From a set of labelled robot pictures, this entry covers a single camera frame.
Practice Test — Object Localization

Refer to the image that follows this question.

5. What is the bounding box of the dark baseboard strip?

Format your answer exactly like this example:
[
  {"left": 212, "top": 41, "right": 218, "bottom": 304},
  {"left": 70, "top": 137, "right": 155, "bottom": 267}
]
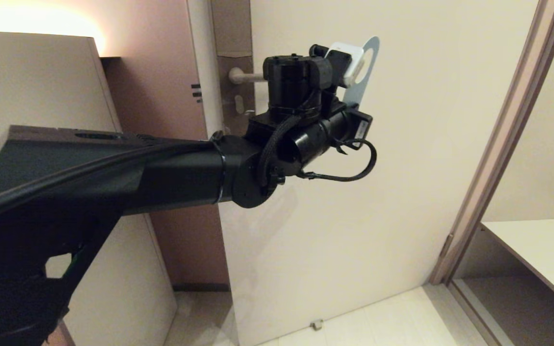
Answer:
[{"left": 173, "top": 284, "right": 231, "bottom": 293}]

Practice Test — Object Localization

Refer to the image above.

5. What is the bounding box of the metal door handle lever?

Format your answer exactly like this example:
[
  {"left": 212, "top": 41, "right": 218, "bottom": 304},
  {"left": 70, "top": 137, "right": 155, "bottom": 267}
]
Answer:
[{"left": 229, "top": 67, "right": 265, "bottom": 85}]

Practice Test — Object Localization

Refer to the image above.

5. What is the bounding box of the cream door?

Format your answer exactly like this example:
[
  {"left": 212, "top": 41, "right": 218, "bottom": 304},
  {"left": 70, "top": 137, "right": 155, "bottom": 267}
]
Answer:
[{"left": 187, "top": 0, "right": 540, "bottom": 346}]

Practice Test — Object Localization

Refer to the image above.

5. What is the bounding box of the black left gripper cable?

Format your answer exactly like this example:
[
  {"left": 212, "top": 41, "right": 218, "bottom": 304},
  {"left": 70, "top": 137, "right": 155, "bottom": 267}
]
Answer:
[{"left": 299, "top": 139, "right": 378, "bottom": 182}]

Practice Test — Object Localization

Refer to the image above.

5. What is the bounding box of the black left camera bracket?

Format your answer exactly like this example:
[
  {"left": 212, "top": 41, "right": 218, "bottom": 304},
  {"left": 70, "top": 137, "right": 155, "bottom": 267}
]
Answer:
[{"left": 309, "top": 44, "right": 354, "bottom": 104}]

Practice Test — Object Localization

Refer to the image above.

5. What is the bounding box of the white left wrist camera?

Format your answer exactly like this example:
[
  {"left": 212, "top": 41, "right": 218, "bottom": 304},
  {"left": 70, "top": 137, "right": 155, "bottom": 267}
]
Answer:
[{"left": 325, "top": 42, "right": 365, "bottom": 88}]

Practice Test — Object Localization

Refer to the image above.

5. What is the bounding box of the brown metal lock plate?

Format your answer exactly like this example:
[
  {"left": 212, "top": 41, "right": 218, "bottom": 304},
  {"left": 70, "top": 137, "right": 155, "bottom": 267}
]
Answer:
[{"left": 211, "top": 0, "right": 253, "bottom": 137}]

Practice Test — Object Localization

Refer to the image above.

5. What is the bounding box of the white shelf board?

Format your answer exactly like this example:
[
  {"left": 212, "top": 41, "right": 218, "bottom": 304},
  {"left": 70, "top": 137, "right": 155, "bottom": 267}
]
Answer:
[{"left": 480, "top": 219, "right": 554, "bottom": 321}]

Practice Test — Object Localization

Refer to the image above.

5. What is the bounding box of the blue do-not-disturb door hanger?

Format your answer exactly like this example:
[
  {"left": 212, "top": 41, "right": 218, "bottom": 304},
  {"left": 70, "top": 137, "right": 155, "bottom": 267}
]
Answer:
[{"left": 342, "top": 37, "right": 380, "bottom": 109}]

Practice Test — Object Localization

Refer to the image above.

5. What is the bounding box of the beige partition panel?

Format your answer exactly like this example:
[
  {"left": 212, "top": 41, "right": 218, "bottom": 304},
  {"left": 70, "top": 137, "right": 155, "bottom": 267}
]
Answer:
[{"left": 0, "top": 31, "right": 177, "bottom": 346}]

